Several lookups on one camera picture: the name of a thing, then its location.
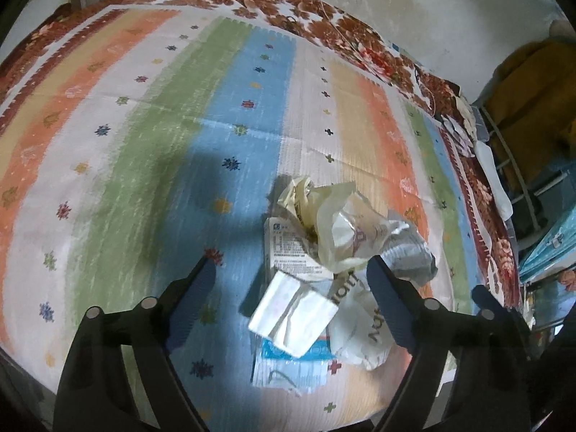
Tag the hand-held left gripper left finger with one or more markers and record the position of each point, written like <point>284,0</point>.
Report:
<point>193,297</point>

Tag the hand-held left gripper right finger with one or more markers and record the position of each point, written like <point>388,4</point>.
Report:
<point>388,306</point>

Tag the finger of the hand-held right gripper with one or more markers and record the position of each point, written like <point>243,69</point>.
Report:
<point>482,296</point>

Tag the white lettered plastic bag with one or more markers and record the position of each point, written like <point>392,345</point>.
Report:
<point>360,337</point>

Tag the grey striped sock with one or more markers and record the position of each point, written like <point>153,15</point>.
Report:
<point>409,252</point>

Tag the clear red printed plastic bag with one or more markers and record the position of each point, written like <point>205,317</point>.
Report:
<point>346,225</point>

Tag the white tissue pack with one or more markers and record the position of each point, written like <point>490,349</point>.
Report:
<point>288,315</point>

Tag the white and green medicine box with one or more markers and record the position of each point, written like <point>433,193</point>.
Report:
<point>283,247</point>

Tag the blue face mask package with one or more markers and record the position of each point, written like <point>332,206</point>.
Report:
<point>288,373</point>

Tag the cream plastic bag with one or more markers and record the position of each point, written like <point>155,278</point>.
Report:
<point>292,198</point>

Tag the teal box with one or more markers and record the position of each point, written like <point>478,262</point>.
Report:
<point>549,243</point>

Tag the white metal rack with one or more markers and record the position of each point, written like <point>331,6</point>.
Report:
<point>524,189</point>

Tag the patterned white cloth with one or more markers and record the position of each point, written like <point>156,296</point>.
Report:
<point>459,135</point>

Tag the striped colourful blanket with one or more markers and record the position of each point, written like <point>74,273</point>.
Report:
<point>135,144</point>

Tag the yellow garment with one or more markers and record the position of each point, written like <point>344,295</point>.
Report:
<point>535,99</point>

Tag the red floral blanket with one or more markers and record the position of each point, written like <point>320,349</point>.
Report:
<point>315,4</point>

